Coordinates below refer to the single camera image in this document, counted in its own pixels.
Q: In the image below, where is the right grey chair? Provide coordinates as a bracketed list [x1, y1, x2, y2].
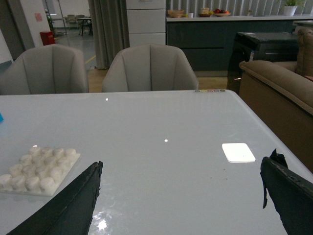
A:
[102, 44, 199, 93]

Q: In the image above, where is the coloured dot sticker strip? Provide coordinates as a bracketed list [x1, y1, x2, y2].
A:
[195, 89, 226, 93]

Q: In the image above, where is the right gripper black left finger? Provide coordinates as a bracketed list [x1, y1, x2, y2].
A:
[9, 161, 103, 235]

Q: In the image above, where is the beige sofa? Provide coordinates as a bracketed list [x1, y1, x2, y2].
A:
[239, 28, 313, 170]

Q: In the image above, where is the left grey chair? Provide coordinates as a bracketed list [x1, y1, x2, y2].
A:
[0, 44, 89, 95]

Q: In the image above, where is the dark kitchen counter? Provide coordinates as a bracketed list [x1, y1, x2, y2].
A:
[166, 15, 313, 71]

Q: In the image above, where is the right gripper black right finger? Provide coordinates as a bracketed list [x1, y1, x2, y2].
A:
[260, 150, 313, 235]

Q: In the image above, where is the white drawer cabinet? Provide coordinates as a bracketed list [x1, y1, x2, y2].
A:
[126, 0, 166, 47]

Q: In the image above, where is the woven basket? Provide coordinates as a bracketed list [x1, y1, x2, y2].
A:
[167, 9, 185, 18]

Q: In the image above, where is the potted plant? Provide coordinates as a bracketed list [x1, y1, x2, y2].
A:
[280, 0, 306, 16]

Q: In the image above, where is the black appliance box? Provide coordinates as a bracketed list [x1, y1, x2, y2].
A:
[226, 32, 298, 93]

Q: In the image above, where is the white studded base plate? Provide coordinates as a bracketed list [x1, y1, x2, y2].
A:
[0, 145, 80, 196]

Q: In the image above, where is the fruit bowl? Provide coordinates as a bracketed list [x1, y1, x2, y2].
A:
[214, 8, 231, 17]

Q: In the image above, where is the red bin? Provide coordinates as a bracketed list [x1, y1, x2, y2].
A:
[40, 31, 55, 46]

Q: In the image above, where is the blue three-stud block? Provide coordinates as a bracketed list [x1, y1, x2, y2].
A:
[0, 113, 4, 123]

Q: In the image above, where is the grey chair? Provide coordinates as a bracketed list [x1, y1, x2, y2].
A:
[102, 44, 199, 93]
[0, 44, 89, 95]

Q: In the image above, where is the grey curtain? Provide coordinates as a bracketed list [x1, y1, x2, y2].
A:
[89, 0, 130, 69]

